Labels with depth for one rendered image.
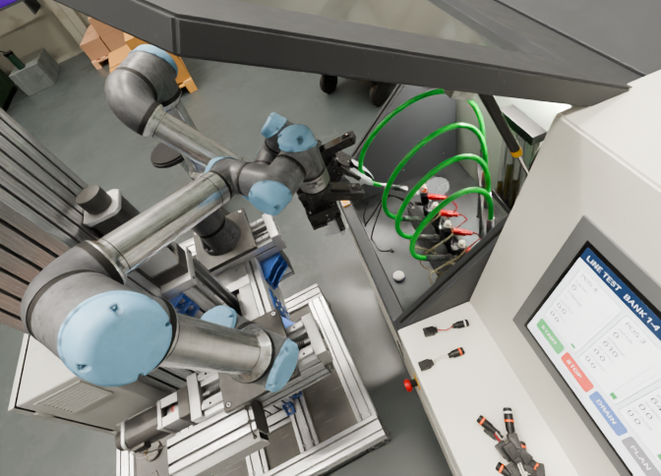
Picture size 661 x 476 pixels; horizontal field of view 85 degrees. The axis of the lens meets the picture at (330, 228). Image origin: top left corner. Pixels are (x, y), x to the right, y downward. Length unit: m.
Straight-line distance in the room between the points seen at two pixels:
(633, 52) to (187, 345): 0.97
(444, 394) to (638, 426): 0.40
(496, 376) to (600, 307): 0.39
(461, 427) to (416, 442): 1.00
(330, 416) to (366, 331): 0.54
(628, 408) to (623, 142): 0.42
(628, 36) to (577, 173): 0.39
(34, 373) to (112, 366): 0.77
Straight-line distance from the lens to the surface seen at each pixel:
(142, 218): 0.72
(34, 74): 8.27
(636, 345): 0.73
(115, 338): 0.54
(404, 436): 2.01
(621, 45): 0.99
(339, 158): 1.09
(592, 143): 0.68
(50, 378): 1.26
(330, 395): 1.90
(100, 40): 7.63
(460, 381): 1.04
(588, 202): 0.70
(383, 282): 1.19
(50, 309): 0.59
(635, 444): 0.84
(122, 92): 1.06
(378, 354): 2.12
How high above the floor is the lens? 1.98
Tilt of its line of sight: 49 degrees down
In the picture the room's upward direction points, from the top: 24 degrees counter-clockwise
